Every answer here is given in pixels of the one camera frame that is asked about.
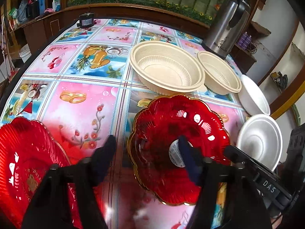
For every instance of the colourful printed tablecloth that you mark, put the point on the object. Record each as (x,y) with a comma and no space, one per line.
(78,114)

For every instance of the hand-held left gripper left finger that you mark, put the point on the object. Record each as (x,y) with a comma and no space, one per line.
(104,152)

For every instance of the white plastic bucket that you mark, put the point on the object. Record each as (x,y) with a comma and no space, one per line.
(25,52)

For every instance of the small black device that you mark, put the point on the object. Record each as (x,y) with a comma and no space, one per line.
(85,20)

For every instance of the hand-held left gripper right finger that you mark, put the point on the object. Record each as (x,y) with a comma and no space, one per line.
(188,159)

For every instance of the red scalloped plastic plate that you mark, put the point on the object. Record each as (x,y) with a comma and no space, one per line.
(21,152)
(154,128)

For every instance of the dark wooden shelf cabinet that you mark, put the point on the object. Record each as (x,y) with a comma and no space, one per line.
(35,31)

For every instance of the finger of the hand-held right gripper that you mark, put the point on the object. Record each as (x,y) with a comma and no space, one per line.
(238,156)

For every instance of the large beige ribbed bowl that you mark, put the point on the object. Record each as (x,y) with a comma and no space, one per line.
(164,69)

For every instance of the white foam bowl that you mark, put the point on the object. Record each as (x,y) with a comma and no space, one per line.
(252,95)
(259,138)

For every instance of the small beige ribbed bowl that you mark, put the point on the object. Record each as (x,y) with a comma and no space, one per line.
(219,76)

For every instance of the purple packets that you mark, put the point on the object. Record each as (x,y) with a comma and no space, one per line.
(244,40)

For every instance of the stainless steel thermos jug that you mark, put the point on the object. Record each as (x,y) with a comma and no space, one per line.
(226,28)

